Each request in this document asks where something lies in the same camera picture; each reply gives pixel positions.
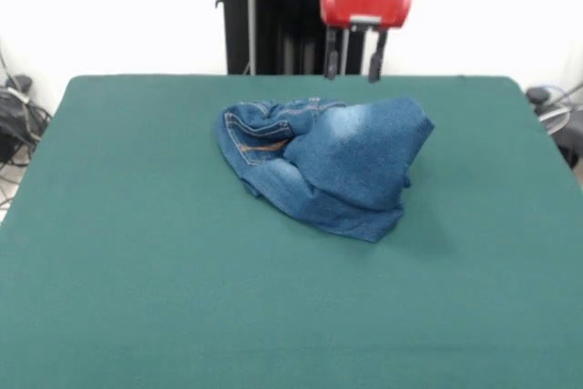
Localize black cable bundle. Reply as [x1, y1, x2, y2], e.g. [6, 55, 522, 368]
[0, 49, 52, 208]

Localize blue denim jeans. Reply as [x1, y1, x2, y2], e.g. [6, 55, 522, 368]
[212, 96, 436, 244]

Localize grey swivel chair base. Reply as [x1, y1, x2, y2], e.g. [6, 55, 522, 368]
[4, 74, 34, 94]
[526, 85, 583, 167]

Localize dark green table cloth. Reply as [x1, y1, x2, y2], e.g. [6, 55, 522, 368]
[0, 74, 583, 389]

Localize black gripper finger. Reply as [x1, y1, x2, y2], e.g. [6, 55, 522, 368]
[324, 28, 341, 82]
[368, 31, 390, 84]

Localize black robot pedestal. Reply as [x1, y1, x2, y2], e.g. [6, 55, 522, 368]
[213, 0, 371, 76]

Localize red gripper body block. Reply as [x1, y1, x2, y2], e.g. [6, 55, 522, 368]
[318, 0, 414, 31]

